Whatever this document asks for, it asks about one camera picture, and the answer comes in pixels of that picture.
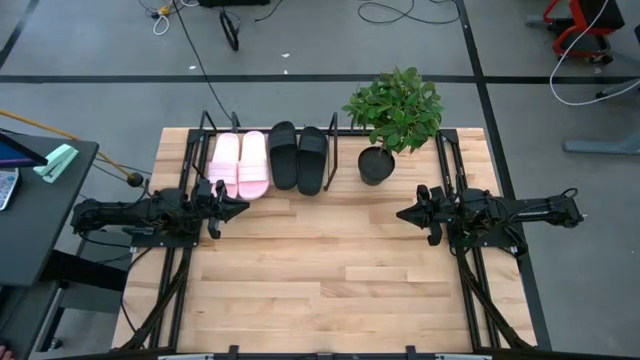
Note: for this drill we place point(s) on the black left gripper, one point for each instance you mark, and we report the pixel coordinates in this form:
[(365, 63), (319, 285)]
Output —
[(202, 205)]

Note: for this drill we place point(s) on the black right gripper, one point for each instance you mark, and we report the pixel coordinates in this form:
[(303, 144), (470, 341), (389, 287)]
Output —
[(437, 212)]

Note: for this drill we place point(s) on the pink rubber slide sandal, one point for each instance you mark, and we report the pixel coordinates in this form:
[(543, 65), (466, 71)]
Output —
[(254, 167), (224, 160)]

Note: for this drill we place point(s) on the black rubber slide sandal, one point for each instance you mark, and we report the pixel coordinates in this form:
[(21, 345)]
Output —
[(283, 160), (312, 165)]

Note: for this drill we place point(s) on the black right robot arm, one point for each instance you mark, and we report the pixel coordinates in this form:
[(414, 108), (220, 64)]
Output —
[(530, 210)]

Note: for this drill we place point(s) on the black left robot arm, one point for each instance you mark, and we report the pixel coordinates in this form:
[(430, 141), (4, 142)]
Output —
[(110, 215)]

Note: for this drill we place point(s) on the green plant in black pot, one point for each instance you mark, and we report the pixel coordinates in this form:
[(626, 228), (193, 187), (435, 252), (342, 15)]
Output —
[(395, 110)]

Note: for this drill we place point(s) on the mint green stapler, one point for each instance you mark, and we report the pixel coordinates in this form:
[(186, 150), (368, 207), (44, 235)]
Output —
[(57, 162)]

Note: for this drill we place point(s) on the black side desk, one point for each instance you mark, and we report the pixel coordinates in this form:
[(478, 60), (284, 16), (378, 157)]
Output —
[(40, 225)]

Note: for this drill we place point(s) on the grey stand base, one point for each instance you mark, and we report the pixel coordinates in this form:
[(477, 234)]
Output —
[(600, 146)]

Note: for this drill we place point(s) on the black box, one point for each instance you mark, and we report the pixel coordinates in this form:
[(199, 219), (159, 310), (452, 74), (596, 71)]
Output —
[(232, 2)]

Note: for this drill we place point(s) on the yellow rod with black knob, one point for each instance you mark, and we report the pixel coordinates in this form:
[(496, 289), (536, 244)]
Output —
[(35, 124)]

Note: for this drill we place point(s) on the laptop with blue screen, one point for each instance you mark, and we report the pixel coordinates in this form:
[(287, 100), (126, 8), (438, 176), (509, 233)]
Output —
[(15, 152)]

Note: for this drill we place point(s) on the grey calculator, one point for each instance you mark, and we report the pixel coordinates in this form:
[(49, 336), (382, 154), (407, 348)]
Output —
[(7, 187)]

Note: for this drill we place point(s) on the person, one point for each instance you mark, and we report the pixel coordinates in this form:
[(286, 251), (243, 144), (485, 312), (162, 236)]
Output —
[(3, 353)]

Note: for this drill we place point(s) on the red and black chair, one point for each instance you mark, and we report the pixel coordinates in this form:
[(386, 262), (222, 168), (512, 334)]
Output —
[(602, 12)]

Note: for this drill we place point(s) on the black metal table frame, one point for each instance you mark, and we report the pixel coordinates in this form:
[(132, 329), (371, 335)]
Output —
[(196, 135)]

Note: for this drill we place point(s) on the silver frame bracket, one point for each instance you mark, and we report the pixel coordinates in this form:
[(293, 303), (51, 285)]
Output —
[(185, 357), (462, 357)]

